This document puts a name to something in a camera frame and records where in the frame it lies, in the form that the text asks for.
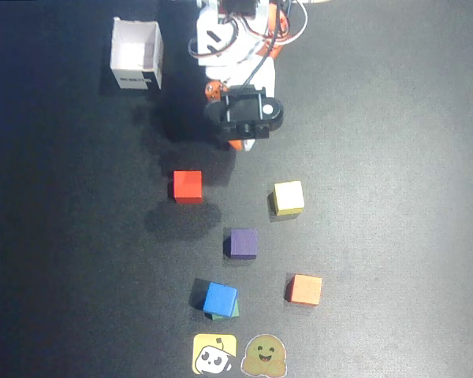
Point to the blue wooden cube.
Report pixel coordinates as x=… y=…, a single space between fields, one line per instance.
x=220 y=297

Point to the hugging face emoji sticker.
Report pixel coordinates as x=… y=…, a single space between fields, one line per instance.
x=265 y=354

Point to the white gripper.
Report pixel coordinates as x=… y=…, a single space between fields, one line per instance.
x=242 y=145

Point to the white open cardboard box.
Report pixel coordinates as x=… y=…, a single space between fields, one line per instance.
x=136 y=55

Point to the green wooden cube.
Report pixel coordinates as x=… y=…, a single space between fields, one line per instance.
x=236 y=312

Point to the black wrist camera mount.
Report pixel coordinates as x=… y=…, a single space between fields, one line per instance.
x=242 y=108

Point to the orange wooden cube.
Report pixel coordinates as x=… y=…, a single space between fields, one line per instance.
x=304 y=289

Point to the yellow wooden cube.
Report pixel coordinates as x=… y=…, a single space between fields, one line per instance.
x=288 y=197

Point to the yellow robot mascot sticker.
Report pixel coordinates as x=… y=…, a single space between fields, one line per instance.
x=213 y=354

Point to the red wooden cube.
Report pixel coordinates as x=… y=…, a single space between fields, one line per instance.
x=187 y=186

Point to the purple wooden cube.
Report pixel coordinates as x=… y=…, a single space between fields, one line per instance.
x=242 y=242

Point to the dark grey felt mat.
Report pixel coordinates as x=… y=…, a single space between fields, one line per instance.
x=378 y=157

